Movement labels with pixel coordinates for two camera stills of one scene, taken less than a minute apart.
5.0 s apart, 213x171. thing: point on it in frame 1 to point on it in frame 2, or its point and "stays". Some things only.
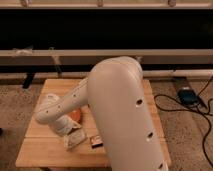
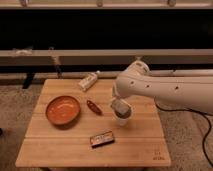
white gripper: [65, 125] to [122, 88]
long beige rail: [88, 57] stays
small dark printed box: [96, 142] stays
